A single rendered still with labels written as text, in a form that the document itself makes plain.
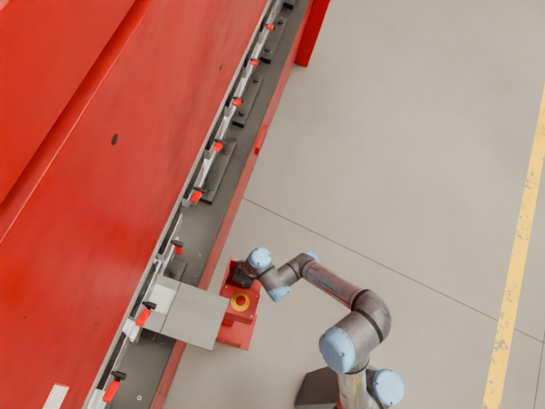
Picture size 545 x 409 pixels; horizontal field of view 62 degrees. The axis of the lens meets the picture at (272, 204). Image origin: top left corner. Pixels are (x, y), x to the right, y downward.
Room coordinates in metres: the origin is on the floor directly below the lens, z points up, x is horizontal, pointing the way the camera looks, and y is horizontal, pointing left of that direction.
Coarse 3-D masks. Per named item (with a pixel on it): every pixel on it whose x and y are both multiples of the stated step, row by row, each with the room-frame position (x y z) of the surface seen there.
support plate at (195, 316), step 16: (176, 288) 0.34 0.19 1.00; (192, 288) 0.36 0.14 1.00; (176, 304) 0.29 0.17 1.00; (192, 304) 0.31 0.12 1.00; (208, 304) 0.33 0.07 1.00; (224, 304) 0.35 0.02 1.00; (160, 320) 0.23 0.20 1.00; (176, 320) 0.25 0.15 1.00; (192, 320) 0.27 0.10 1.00; (208, 320) 0.29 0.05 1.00; (176, 336) 0.20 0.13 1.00; (192, 336) 0.22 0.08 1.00; (208, 336) 0.24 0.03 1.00
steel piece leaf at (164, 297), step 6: (156, 288) 0.32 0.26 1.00; (162, 288) 0.32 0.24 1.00; (168, 288) 0.33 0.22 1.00; (156, 294) 0.30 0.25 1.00; (162, 294) 0.31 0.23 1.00; (168, 294) 0.31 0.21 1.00; (174, 294) 0.32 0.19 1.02; (150, 300) 0.27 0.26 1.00; (156, 300) 0.28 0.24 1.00; (162, 300) 0.29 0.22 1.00; (168, 300) 0.29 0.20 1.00; (162, 306) 0.27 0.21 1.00; (168, 306) 0.28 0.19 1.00; (162, 312) 0.25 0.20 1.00
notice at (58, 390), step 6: (54, 384) -0.03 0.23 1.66; (60, 384) -0.03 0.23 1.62; (54, 390) -0.04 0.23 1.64; (60, 390) -0.04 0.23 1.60; (66, 390) -0.04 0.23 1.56; (48, 396) -0.06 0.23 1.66; (54, 396) -0.05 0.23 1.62; (60, 396) -0.05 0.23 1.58; (48, 402) -0.06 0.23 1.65; (54, 402) -0.06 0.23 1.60; (60, 402) -0.06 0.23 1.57; (42, 408) -0.08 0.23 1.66; (48, 408) -0.07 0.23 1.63; (54, 408) -0.07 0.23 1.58
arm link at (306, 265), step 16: (304, 256) 0.60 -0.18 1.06; (304, 272) 0.54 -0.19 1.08; (320, 272) 0.54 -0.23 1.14; (320, 288) 0.49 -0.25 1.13; (336, 288) 0.49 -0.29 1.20; (352, 288) 0.49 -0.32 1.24; (352, 304) 0.44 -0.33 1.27; (368, 304) 0.43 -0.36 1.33; (384, 304) 0.45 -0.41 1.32; (384, 320) 0.40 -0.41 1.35; (384, 336) 0.36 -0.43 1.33
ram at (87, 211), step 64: (192, 0) 0.60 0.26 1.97; (256, 0) 1.17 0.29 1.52; (128, 64) 0.37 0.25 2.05; (192, 64) 0.61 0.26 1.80; (64, 128) 0.22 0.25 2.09; (128, 128) 0.34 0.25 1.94; (192, 128) 0.62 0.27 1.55; (64, 192) 0.17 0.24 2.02; (128, 192) 0.30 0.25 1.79; (0, 256) 0.07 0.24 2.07; (64, 256) 0.12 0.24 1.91; (128, 256) 0.24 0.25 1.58; (0, 320) 0.02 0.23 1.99; (64, 320) 0.06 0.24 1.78; (0, 384) -0.05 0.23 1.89; (64, 384) -0.03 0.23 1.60
